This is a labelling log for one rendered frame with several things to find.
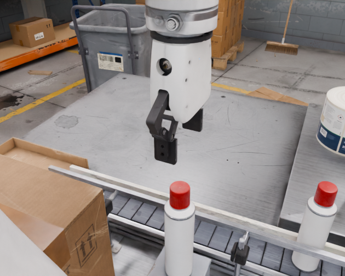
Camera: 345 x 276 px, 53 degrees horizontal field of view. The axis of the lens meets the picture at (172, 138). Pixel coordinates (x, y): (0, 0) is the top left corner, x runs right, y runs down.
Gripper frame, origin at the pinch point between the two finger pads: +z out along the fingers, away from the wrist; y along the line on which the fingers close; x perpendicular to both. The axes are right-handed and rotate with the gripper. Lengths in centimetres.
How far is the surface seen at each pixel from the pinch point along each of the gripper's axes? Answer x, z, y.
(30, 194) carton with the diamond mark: 20.2, 9.4, -11.1
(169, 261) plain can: 0.6, 24.5, -2.5
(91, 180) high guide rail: 27.1, 25.1, 10.5
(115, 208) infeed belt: 22.2, 33.4, 11.9
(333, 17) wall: -10, 80, 462
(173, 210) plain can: 0.2, 12.6, -1.7
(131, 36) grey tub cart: 121, 48, 183
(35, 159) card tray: 61, 38, 24
